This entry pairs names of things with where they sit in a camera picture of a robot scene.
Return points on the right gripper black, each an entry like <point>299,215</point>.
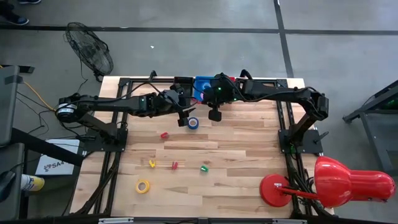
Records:
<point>220,91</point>

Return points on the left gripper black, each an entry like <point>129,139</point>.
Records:
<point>169,101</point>

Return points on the dark blue tape roll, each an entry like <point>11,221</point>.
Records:
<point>189,124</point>

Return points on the red mini stapler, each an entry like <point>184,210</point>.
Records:
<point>164,135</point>
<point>174,165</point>

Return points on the green mini stapler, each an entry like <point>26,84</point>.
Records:
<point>204,169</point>

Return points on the yellow mini stapler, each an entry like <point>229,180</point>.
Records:
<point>152,163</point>

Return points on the yellow tape roll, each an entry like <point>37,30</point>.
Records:
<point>137,186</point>

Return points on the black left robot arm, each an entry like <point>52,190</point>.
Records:
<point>118,104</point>

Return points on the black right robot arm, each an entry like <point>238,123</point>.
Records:
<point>280,93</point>

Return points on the black plastic basket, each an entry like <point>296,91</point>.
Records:
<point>187,81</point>

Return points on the blue plastic basket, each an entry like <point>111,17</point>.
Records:
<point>197,81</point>

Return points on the red plastic basket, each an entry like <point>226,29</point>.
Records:
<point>232,79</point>

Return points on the black floor fan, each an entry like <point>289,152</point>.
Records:
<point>90,49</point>

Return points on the red desk lamp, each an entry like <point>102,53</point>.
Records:
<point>335,182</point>

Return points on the white cardboard box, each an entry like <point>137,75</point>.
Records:
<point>56,165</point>

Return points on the black metal beam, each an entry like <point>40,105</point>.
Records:
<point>46,146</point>

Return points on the black metal cart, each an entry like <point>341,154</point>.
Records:
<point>379,137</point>

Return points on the yellow spray bottle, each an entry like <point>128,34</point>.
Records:
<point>32,183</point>

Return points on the grey equipment case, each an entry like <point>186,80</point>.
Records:
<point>7,109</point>
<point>9,211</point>

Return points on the person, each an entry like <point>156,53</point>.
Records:
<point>20,20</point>

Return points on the black aluminium table frame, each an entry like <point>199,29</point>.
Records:
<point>122,82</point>

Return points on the silver metal bracket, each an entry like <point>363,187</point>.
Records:
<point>289,221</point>
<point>115,221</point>

